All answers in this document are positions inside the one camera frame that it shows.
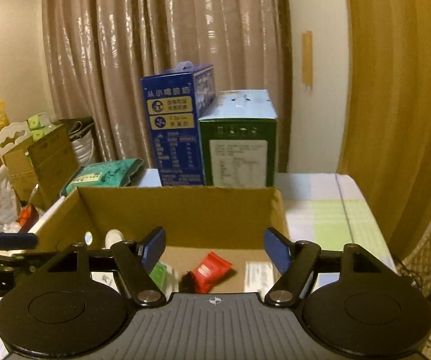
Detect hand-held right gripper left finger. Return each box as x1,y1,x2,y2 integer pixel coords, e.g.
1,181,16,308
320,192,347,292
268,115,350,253
46,226,166,307

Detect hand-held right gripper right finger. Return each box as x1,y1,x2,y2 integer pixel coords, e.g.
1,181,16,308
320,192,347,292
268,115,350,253
263,226,396,307

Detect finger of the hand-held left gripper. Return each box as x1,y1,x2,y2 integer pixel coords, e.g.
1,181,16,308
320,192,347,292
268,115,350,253
0,228,38,252
0,250,63,275

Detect wide white medicine box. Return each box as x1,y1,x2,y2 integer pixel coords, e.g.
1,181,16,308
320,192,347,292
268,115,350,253
244,261,280,293

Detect green medicine box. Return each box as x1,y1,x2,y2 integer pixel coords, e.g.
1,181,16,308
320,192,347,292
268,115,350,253
149,262,179,295

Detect white speckled spoon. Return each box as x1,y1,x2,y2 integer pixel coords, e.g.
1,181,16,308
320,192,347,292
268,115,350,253
104,229,125,250

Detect small dark packet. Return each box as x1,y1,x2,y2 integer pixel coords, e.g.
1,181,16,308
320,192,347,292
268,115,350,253
179,269,197,293

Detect large cardboard box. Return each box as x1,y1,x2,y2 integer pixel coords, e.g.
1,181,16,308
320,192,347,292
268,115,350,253
31,185,292,295

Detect red snack packet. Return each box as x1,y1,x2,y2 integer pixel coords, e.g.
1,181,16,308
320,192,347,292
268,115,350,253
192,251,235,294

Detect slim white medicine box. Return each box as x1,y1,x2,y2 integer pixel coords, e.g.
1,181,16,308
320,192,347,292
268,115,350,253
89,271,121,295

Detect desktop with checked cloth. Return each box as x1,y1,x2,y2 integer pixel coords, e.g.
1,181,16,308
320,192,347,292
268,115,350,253
0,172,402,360

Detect small brown cardboard carton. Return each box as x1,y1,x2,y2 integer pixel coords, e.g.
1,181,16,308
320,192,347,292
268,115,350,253
3,145,39,202

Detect tall brown cardboard carton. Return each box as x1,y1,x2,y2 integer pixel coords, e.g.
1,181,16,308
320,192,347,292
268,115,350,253
27,125,80,211

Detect green tea packet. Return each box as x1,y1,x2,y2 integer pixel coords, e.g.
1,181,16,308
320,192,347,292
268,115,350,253
60,158,145,198

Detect green milk carton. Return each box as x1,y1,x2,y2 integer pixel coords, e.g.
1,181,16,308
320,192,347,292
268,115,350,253
197,89,278,188

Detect green tissue packets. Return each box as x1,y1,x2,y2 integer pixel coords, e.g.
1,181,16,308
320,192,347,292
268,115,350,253
27,113,53,140

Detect tall blue milk carton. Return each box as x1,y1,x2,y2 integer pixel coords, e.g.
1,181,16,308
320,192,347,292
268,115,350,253
141,62,216,188

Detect golden curtain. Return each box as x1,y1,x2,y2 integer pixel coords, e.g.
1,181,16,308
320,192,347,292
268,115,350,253
337,0,431,234

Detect beige shiny curtain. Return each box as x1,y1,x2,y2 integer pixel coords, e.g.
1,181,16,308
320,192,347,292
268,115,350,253
42,0,292,174

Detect orange handle screwdriver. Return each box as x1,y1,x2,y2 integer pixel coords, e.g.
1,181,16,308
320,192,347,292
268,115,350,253
18,183,40,226

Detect wooden wall strip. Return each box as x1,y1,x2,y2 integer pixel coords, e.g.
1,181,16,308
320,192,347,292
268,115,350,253
301,31,314,89

